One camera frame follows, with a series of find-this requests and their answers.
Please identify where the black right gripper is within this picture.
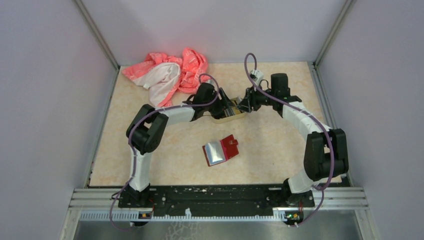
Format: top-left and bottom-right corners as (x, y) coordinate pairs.
(236, 83), (277, 113)

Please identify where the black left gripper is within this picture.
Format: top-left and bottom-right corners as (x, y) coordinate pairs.
(203, 87), (236, 117)

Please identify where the red card holder wallet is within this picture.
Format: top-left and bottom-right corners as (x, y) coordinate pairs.
(202, 134), (240, 167)

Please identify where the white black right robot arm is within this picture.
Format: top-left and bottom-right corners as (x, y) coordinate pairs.
(237, 70), (349, 206)

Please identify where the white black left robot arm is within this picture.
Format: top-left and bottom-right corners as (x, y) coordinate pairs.
(116, 83), (235, 208)

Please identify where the beige oval card tray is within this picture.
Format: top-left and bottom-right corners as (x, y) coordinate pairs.
(211, 96), (247, 124)

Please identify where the pink white crumpled cloth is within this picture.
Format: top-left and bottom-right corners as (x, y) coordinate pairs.
(122, 47), (209, 107)

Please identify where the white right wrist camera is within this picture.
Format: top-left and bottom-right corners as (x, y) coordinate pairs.
(249, 69), (264, 87)

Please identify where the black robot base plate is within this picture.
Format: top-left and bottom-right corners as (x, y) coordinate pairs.
(117, 183), (316, 220)

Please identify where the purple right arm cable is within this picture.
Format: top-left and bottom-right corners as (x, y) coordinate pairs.
(244, 52), (335, 228)

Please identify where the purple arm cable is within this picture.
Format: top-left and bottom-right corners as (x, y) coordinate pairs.
(244, 52), (335, 228)
(109, 73), (221, 232)

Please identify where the white slotted cable duct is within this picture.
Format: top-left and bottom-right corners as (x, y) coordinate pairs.
(79, 208), (288, 222)

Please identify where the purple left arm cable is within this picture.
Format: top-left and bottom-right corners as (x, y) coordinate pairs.
(109, 73), (221, 232)

